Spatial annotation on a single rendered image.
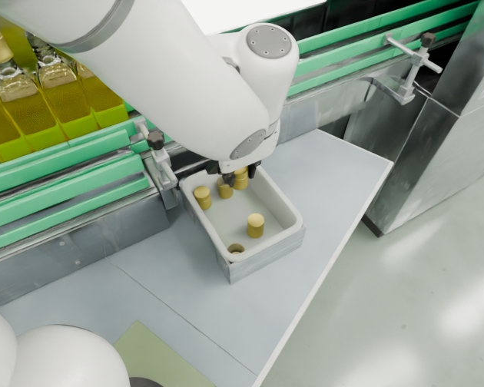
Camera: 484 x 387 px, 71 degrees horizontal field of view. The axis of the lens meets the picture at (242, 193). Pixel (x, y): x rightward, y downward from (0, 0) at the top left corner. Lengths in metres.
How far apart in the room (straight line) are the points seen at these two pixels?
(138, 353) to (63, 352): 0.32
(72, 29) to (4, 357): 0.18
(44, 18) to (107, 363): 0.22
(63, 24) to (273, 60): 0.22
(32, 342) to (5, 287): 0.48
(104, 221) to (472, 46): 0.97
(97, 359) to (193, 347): 0.40
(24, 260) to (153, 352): 0.28
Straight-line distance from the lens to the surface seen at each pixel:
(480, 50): 1.11
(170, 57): 0.26
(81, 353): 0.28
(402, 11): 1.14
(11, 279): 0.75
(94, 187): 0.63
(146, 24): 0.25
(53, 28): 0.24
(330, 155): 0.92
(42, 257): 0.71
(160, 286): 0.71
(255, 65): 0.38
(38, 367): 0.27
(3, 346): 0.22
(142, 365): 0.58
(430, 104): 1.22
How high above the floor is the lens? 1.39
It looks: 52 degrees down
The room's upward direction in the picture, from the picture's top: straight up
